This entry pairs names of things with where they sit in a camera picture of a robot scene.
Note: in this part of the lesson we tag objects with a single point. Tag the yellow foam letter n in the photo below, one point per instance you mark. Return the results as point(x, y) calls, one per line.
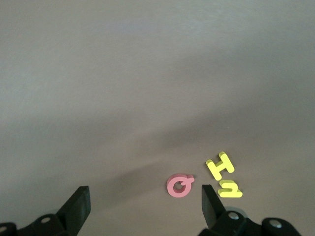
point(230, 194)

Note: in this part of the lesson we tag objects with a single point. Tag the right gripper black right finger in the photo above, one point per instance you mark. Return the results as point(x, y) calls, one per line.
point(214, 214)

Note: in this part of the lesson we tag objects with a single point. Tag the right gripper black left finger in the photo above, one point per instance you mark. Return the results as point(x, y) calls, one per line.
point(73, 211)

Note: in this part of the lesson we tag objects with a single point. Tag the red foam letter Q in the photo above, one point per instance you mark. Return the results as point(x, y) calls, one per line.
point(171, 184)

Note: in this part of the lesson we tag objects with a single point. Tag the yellow foam letter H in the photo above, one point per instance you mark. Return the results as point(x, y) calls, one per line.
point(219, 166)

